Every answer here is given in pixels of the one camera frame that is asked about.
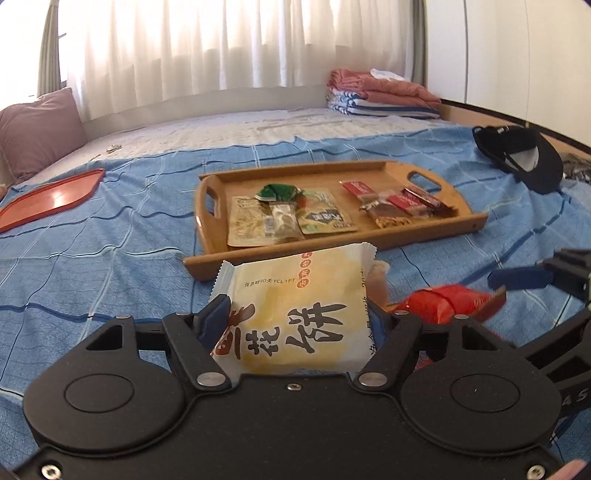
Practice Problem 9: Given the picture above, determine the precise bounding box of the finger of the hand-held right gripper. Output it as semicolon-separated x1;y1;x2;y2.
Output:
517;308;591;385
488;248;591;306

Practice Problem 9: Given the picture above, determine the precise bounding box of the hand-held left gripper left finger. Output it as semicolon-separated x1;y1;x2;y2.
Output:
85;295;232;392

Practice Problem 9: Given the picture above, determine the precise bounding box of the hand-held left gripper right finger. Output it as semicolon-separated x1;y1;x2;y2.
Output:
358;300;504;389

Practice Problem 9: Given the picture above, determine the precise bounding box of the glossy red snack packet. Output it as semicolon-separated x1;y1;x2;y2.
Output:
390;284;508;372

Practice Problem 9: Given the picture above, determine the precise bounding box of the white yellow pastry packet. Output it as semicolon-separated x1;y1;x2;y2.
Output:
210;242;377;377

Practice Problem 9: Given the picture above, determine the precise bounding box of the gold snack packet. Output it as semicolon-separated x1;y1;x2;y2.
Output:
228;196;278;247

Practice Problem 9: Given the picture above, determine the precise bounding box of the red biscuit packet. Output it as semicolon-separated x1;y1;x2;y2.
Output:
360;193;428;229
403;185;458;217
341;180;386;210

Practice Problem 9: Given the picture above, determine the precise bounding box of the clear beige snack packet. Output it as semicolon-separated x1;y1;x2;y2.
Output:
265;202;305;241

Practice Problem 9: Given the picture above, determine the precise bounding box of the wooden tray with handles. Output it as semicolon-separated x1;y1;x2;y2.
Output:
184;161;488;281

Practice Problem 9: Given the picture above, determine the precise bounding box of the brown jelly cup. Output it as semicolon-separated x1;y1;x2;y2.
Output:
367;261;391;303

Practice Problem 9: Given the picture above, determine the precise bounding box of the black cap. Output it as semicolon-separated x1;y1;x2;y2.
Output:
472;124;565;195

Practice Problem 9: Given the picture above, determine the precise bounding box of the blue checked bedspread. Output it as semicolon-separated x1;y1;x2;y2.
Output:
0;124;591;462

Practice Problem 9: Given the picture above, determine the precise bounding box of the grey patterned cloth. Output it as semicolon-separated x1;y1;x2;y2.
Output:
561;154;591;184

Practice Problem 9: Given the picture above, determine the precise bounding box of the yellow green snack packet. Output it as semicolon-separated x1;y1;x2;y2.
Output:
295;190;358;234

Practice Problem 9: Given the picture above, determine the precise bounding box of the light patterned bed sheet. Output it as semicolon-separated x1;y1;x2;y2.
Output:
14;108;462;185

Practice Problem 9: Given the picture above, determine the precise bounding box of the red plastic tray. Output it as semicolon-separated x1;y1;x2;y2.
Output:
0;168;106;234

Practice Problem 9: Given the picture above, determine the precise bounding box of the folded blue striped towel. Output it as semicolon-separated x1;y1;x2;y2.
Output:
326;89;440;120

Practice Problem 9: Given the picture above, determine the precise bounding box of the white wardrobe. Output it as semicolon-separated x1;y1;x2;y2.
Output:
426;0;591;146

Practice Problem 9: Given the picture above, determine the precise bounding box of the folded blankets stack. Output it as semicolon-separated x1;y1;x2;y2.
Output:
328;68;441;110

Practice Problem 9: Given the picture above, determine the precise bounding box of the grey green drape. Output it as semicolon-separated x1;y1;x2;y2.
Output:
410;0;428;88
36;0;71;100

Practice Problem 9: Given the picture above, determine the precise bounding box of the purple pillow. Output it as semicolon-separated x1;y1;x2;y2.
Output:
0;88;88;183

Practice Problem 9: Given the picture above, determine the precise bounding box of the white sheer curtain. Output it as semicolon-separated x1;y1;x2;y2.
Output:
0;0;44;109
60;0;419;123

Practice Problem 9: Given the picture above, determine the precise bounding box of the wooden bed frame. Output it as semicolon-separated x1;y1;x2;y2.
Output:
438;98;591;149

